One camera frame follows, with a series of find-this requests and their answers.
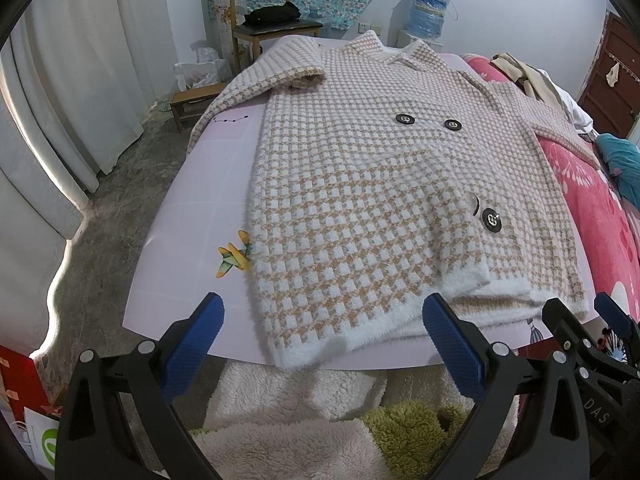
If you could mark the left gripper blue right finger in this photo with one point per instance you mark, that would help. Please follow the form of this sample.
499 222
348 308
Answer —
460 345

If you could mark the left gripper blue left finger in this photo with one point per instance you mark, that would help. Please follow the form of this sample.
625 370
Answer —
186 343

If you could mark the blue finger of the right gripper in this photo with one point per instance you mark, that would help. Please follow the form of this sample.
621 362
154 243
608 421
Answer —
614 316
565 319

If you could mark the beige white houndstooth coat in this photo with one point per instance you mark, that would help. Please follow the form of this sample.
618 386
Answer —
381 178

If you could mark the beige clothes pile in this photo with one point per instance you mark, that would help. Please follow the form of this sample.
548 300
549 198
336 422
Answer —
532 81

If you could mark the pink floral blanket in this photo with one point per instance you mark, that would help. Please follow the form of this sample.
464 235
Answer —
607 225

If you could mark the green fluffy fabric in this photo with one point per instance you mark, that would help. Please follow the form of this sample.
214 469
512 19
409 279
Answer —
412 437

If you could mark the white fluffy rug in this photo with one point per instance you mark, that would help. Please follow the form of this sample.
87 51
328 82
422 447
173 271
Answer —
264 423

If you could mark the pink bed sheet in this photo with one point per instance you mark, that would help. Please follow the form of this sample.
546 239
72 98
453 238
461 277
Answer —
199 243

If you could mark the teal garment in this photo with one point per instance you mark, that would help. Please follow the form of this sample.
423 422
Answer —
622 158

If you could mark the red box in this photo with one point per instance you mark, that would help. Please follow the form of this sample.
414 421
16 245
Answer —
21 383

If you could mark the white green paper bag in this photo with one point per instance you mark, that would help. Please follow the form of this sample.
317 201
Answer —
37 435

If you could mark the white garment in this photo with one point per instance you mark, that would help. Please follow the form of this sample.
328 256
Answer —
581 120

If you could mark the dark red wooden door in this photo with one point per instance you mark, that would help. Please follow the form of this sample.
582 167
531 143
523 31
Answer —
611 94

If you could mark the small wooden stool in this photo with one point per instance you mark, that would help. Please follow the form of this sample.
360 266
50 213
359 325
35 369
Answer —
188 105

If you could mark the white plastic bag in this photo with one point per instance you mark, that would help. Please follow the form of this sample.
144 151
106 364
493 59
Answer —
208 69

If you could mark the white curtain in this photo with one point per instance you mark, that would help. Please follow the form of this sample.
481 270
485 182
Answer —
78 80

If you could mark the wooden chair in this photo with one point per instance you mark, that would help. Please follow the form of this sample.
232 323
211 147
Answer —
256 36

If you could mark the black garment on chair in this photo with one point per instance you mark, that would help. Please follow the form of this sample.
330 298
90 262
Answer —
272 16

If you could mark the blue water bottle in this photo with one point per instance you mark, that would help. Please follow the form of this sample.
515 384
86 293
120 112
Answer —
426 18

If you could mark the wall power socket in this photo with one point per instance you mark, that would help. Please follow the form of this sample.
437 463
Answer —
365 27

